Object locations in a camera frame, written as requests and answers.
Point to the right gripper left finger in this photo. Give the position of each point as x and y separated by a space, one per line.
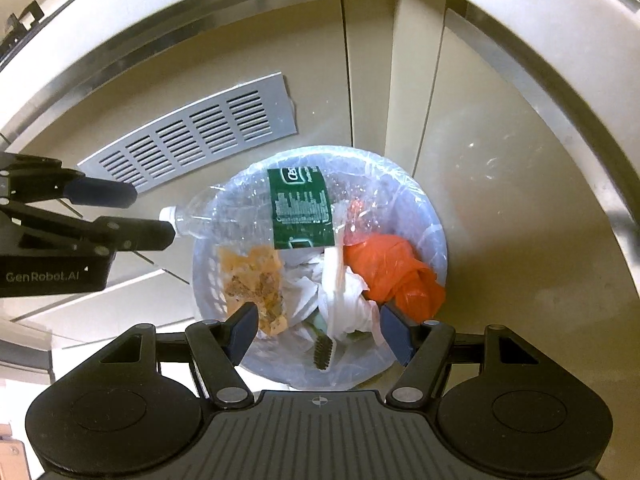
216 350

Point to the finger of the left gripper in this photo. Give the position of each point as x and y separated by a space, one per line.
59 230
31 179

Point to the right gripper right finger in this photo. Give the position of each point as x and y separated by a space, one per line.
422 349

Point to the orange wrapper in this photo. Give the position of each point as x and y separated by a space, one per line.
254 278

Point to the red plastic bag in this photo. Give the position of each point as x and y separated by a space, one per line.
393 272

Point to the white plastic comb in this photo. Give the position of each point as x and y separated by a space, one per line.
332 291

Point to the small black comb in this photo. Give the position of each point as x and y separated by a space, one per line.
323 352

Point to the green cloth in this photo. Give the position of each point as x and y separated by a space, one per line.
316 322

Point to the white plastic bag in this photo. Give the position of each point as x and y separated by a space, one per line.
316 281

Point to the crushed clear plastic bottle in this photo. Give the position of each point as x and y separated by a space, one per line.
283 208

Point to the blue lined trash bin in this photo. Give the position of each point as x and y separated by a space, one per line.
288 357

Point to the black gas stove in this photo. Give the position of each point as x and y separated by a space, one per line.
22 29

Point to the grey cabinet vent grille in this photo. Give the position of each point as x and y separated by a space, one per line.
208 130

